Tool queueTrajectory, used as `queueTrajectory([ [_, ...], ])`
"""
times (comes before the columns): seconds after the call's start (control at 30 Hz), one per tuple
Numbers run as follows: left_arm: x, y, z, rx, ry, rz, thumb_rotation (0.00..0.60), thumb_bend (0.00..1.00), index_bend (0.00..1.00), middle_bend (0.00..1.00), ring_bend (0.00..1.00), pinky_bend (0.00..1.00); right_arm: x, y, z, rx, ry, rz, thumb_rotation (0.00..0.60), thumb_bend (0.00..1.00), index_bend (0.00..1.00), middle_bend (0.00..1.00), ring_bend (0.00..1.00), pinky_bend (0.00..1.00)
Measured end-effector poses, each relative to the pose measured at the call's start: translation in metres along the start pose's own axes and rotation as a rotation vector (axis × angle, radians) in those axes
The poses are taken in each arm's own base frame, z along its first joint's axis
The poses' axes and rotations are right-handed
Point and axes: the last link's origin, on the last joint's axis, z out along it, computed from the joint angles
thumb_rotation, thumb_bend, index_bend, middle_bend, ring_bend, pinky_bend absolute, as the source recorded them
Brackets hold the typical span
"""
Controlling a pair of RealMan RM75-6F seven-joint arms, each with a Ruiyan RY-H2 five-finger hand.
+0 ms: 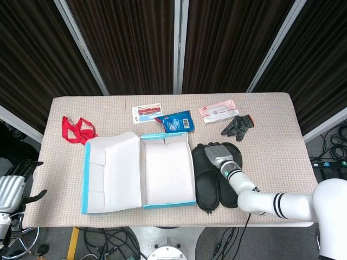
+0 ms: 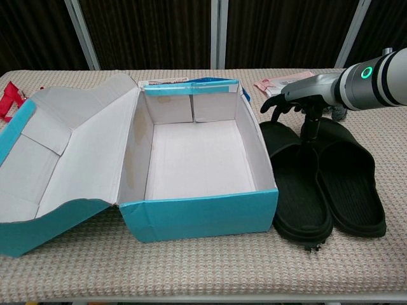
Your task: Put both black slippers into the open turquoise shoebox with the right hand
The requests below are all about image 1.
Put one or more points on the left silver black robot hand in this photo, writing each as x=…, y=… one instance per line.
x=12, y=192

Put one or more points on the grey metal partition post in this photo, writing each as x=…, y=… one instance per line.
x=81, y=46
x=180, y=46
x=19, y=122
x=279, y=46
x=325, y=126

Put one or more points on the dark brown curtain panel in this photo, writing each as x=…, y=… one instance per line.
x=130, y=40
x=27, y=54
x=320, y=67
x=233, y=40

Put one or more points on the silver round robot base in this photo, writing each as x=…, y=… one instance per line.
x=166, y=252

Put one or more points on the chrome chair base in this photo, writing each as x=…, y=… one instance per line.
x=33, y=238

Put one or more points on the pink white wet wipes pack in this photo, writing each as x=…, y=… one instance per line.
x=217, y=112

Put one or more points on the black slipper with frayed heel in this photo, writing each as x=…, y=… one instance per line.
x=206, y=187

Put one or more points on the teal cardboard shoe box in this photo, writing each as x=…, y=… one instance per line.
x=168, y=173

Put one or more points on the black grey work glove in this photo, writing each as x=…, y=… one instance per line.
x=238, y=126

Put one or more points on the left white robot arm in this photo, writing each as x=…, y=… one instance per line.
x=4, y=222

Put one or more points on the red blue picture postcard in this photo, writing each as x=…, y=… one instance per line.
x=146, y=112

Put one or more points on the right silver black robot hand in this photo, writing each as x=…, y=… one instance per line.
x=218, y=154

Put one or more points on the black power strip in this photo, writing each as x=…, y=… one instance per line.
x=328, y=163

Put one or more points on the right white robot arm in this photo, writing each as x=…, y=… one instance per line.
x=271, y=203

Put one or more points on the beige woven tablecloth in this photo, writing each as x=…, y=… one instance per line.
x=271, y=135

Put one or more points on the black rubber slipper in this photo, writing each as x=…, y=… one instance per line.
x=225, y=199

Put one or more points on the blue snack packet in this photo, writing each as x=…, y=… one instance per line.
x=176, y=122

